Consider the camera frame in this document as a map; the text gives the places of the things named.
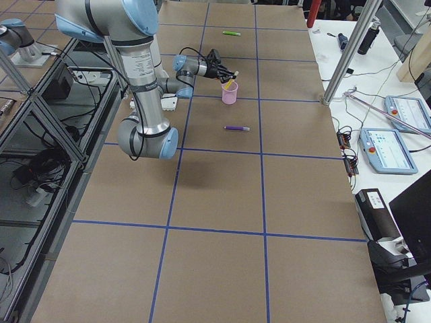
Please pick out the brown paper table mat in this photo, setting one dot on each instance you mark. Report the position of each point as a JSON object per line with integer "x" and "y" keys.
{"x": 256, "y": 226}

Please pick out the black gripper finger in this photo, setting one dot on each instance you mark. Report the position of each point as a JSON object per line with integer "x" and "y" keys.
{"x": 224, "y": 72}

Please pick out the near teach pendant tablet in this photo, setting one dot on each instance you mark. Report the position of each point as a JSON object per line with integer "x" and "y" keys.
{"x": 386, "y": 151}

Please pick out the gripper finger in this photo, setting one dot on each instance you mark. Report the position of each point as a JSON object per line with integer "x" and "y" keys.
{"x": 224, "y": 78}

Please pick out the beige wooden board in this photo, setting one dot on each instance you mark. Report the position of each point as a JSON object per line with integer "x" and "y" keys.
{"x": 417, "y": 61}

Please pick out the pink mesh pen holder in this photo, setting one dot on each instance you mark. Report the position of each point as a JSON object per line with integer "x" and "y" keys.
{"x": 229, "y": 93}

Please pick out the teach pendant tablet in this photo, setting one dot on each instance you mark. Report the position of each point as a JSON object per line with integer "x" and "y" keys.
{"x": 386, "y": 151}
{"x": 409, "y": 110}

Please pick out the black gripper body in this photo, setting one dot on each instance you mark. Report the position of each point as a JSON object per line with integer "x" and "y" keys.
{"x": 211, "y": 70}

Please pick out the aluminium frame post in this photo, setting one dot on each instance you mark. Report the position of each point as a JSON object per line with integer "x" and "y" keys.
{"x": 355, "y": 41}

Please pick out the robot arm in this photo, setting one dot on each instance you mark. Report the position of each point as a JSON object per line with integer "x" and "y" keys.
{"x": 14, "y": 35}
{"x": 131, "y": 26}

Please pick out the purple marker pen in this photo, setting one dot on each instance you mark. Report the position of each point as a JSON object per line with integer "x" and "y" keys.
{"x": 236, "y": 128}

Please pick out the folded blue umbrella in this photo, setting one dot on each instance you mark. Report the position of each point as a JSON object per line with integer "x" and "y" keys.
{"x": 342, "y": 41}

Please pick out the far teach pendant tablet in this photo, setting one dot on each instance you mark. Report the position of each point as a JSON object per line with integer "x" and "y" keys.
{"x": 409, "y": 110}

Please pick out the red cylinder object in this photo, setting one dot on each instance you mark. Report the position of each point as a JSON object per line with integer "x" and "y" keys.
{"x": 312, "y": 14}

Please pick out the green marker pen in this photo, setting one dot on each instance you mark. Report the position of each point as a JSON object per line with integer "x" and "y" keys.
{"x": 229, "y": 33}

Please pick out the black monitor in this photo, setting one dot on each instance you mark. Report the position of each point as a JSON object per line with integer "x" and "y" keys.
{"x": 411, "y": 211}

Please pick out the yellow marker pen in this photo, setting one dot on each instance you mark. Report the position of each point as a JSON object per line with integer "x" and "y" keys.
{"x": 230, "y": 81}

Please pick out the black water bottle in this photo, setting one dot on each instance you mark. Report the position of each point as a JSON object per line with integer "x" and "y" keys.
{"x": 369, "y": 38}

